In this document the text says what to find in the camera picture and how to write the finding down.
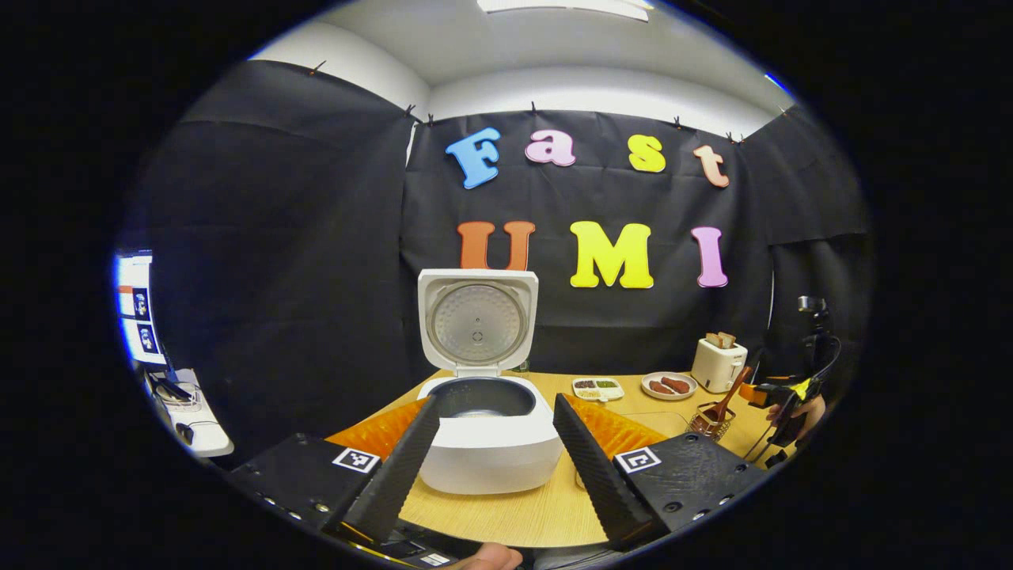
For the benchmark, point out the white side table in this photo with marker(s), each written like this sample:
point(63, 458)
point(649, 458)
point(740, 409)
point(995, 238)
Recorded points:
point(194, 419)

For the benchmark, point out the large ceiling light panel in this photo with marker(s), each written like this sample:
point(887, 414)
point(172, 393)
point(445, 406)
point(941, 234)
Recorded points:
point(566, 6)

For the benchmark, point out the white toaster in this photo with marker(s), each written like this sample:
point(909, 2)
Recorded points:
point(718, 368)

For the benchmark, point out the toast bread slices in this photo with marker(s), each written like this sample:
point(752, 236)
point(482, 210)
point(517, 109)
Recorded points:
point(721, 340)

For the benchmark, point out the white divided grain dish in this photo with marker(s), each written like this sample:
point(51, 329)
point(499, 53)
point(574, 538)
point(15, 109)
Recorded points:
point(597, 389)

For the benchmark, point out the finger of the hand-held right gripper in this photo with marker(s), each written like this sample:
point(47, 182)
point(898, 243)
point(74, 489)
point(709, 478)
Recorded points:
point(761, 393)

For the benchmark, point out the white rice cooker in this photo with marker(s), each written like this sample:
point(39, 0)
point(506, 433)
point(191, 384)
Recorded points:
point(495, 459)

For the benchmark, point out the black backdrop cloth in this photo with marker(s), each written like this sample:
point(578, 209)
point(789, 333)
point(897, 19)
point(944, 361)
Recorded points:
point(277, 261)

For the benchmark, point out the bright wall screen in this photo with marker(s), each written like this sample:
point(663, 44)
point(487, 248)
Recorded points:
point(141, 309)

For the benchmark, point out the brown sausage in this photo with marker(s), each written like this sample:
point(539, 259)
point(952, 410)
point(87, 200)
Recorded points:
point(677, 385)
point(661, 387)

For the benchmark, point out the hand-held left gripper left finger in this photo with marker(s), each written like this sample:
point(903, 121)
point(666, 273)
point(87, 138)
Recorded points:
point(400, 467)

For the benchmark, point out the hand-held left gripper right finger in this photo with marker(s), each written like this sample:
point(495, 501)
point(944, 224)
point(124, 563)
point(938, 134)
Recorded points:
point(593, 467)

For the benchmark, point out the white round plate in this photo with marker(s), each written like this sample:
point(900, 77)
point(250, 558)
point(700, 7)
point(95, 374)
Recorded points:
point(669, 394)

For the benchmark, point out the brown wooden spoon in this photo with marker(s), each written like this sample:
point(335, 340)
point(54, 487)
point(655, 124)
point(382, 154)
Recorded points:
point(732, 389)

